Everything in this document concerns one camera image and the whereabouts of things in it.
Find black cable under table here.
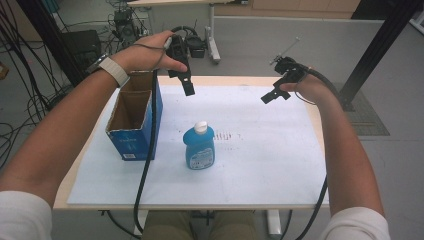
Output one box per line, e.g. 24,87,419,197
99,209,141,240

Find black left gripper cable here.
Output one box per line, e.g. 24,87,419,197
133,68,159,238

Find white table leg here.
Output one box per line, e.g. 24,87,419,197
134,209,149,236
265,209,283,238

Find computer equipment with cables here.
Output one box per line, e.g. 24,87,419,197
111,8,149,46

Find bundle of black floor cables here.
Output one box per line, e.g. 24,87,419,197
0,6,68,168

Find white background desk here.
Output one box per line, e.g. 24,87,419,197
126,0,251,65

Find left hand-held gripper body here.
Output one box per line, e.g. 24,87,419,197
165,33,207,79

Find person's white left sleeve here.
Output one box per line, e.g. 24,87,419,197
0,190,54,240

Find person's left hand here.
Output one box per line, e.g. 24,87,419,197
111,30,188,75

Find black metal frame post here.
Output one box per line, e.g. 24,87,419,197
14,0,86,88
338,0,424,113

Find white table mat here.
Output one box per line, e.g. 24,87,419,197
66,84,330,206

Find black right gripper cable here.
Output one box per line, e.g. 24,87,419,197
294,66,341,240

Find grey floor mat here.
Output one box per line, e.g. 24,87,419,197
343,83,391,137

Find person's white right sleeve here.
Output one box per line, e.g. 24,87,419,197
318,206,392,240

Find person's right hand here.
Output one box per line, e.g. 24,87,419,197
279,71,334,107

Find thin metal rod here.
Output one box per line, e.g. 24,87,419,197
269,35,303,66

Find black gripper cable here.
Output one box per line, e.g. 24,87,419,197
294,66,341,240
133,68,159,238

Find thin grey wire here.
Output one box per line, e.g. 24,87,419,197
132,36,173,68

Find wristwatch with white band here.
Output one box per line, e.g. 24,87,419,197
85,54,131,88

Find blue bottle with white cap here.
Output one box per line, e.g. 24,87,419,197
182,120,216,171

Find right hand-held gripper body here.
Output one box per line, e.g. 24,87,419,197
271,56,309,88

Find person's white sleeve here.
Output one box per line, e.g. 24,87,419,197
318,206,392,240
0,190,54,240

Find blue cardboard box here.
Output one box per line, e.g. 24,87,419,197
105,69,164,162

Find black box on floor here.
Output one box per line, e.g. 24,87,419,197
62,29,103,73

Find person's olive trousers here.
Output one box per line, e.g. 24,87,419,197
141,210,259,240

